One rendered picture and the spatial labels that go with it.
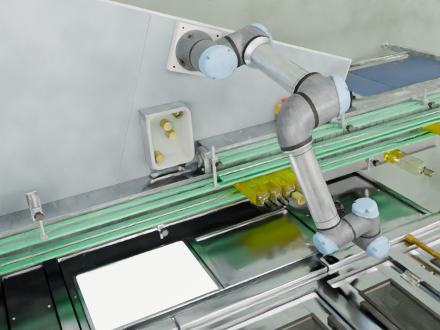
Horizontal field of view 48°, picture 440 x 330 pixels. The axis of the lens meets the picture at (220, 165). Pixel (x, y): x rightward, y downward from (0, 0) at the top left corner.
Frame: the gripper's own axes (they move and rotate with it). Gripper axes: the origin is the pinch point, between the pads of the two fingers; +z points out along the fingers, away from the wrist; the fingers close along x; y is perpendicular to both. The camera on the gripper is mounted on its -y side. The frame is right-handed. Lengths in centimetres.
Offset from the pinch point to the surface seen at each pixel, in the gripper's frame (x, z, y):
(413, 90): -17, 37, -83
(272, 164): -6.4, 23.3, 5.4
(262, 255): 12.8, -3.5, 26.9
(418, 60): -15, 77, -128
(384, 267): 16.6, -27.1, -8.2
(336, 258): 12.8, -18.5, 5.7
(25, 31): -66, 44, 84
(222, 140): -15.4, 36.9, 20.3
